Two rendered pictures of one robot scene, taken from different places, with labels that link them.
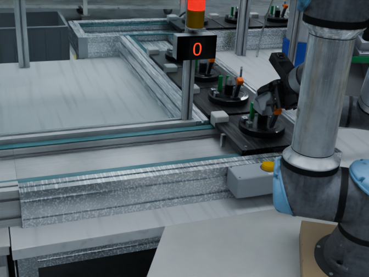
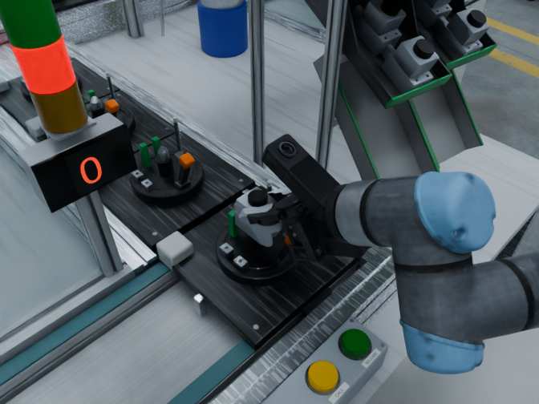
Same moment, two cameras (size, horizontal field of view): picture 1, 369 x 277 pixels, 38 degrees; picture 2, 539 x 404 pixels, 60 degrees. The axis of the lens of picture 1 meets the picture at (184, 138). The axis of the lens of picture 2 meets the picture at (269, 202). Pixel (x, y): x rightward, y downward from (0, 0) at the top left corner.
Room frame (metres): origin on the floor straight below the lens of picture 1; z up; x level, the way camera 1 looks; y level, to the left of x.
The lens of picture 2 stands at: (1.02, -0.04, 1.57)
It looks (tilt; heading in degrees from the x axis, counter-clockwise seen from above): 44 degrees down; 336
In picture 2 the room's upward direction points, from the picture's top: straight up
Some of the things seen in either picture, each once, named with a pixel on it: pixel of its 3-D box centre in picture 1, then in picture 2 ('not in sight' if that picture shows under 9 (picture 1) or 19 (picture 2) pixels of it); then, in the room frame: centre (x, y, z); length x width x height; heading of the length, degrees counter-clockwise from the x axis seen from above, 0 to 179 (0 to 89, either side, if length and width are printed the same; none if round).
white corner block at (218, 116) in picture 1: (219, 119); (175, 251); (1.55, -0.11, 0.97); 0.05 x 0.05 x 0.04; 21
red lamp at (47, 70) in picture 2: (196, 0); (44, 61); (1.54, -0.01, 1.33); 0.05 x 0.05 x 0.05
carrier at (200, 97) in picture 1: (228, 87); (164, 163); (1.73, -0.14, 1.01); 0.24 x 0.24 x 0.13; 21
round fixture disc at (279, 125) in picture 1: (261, 126); (258, 248); (1.49, -0.23, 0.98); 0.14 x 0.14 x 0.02
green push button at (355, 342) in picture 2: not in sight; (354, 344); (1.29, -0.29, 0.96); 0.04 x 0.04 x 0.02
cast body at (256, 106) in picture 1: (263, 99); (253, 208); (1.50, -0.23, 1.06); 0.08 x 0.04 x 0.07; 21
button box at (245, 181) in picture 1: (267, 177); (321, 387); (1.26, -0.23, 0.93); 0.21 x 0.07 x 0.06; 111
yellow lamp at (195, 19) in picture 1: (195, 18); (58, 103); (1.54, -0.01, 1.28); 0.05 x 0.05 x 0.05
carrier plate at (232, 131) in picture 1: (261, 131); (258, 256); (1.49, -0.23, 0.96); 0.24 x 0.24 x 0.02; 21
